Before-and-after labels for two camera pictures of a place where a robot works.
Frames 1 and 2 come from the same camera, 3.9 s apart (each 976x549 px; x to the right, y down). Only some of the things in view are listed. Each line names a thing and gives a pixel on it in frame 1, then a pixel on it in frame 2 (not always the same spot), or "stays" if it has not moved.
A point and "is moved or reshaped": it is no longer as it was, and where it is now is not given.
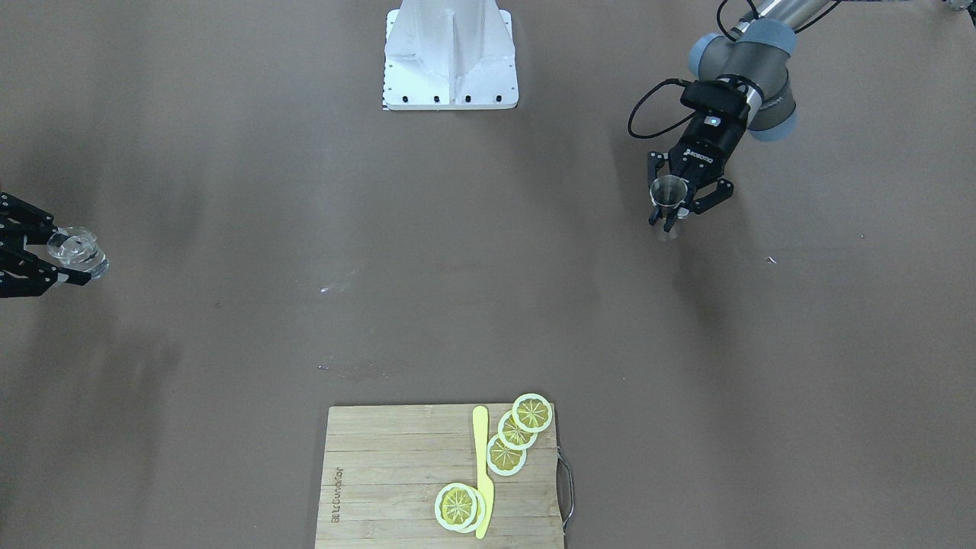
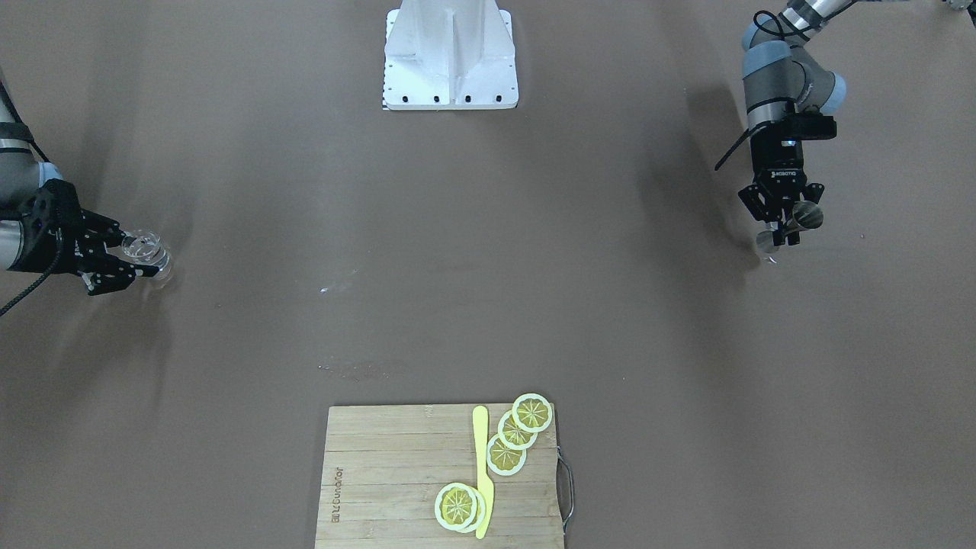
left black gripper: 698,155 → 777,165
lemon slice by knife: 460,507 stays
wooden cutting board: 384,466 stays
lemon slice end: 532,412 stays
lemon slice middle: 512,436 stays
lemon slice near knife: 503,460 stays
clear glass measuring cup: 76,248 is moved or reshaped
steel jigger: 669,191 → 805,216
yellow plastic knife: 486,496 stays
